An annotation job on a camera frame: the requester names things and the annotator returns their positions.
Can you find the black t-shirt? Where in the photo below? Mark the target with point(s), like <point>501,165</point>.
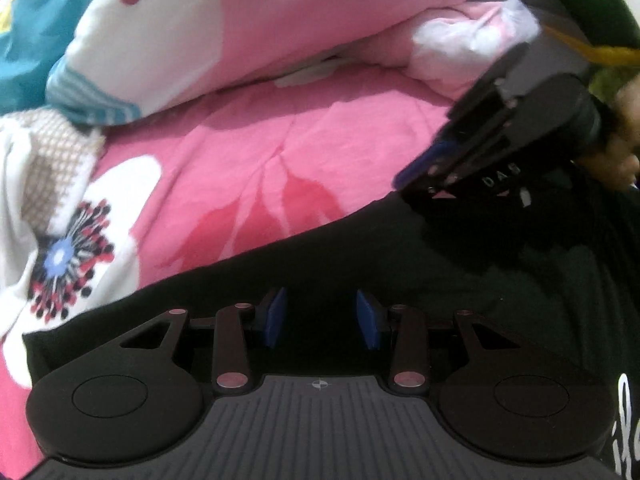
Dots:
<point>350,250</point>

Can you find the pink floral blanket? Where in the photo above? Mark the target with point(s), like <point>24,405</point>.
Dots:
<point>225,160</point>

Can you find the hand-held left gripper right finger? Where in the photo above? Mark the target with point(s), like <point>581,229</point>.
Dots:
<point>367,320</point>

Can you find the white knit garment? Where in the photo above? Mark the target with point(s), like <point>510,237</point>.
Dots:
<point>45,160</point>

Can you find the yellow cloth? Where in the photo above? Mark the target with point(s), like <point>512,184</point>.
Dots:
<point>615,55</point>

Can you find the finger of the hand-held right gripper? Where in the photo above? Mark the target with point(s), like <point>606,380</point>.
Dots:
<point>420,167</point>
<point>475,145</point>

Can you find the pink patterned quilt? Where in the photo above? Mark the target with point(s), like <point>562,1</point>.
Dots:
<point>250,10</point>

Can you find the person's right hand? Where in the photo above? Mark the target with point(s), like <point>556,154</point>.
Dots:
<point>622,130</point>

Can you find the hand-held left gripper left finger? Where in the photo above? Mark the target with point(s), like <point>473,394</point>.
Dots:
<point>275,317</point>

